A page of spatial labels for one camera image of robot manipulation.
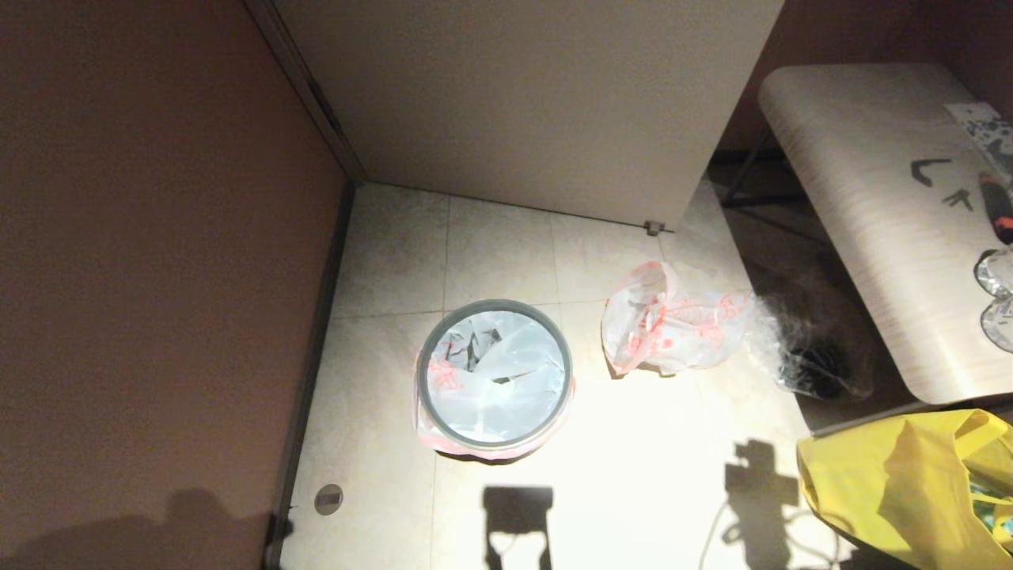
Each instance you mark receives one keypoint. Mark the white trash bag red trim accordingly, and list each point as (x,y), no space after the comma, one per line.
(491,380)

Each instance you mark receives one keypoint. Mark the red-printed plastic bag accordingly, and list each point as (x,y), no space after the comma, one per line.
(673,317)

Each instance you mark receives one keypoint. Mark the clear plastic bag dark contents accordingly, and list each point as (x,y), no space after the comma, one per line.
(807,356)

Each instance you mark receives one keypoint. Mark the yellow plastic bag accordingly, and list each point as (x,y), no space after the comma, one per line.
(894,483)

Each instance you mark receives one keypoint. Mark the small metal door stop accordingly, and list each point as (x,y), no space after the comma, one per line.
(654,227)

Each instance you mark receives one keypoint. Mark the white door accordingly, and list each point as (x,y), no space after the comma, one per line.
(522,95)

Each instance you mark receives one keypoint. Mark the small round grey floor disc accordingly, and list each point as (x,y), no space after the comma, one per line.
(328,499)

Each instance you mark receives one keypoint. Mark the light wood-grain table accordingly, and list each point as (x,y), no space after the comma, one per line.
(855,158)

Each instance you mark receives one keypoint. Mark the small black hex key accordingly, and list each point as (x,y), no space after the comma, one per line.
(957,200)

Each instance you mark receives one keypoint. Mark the clear shiny glass item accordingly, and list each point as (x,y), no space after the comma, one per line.
(1001,326)
(997,273)

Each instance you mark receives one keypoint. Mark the white patterned paper sheet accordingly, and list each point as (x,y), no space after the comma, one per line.
(983,127)

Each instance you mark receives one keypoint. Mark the teal printed package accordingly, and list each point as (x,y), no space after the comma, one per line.
(989,507)

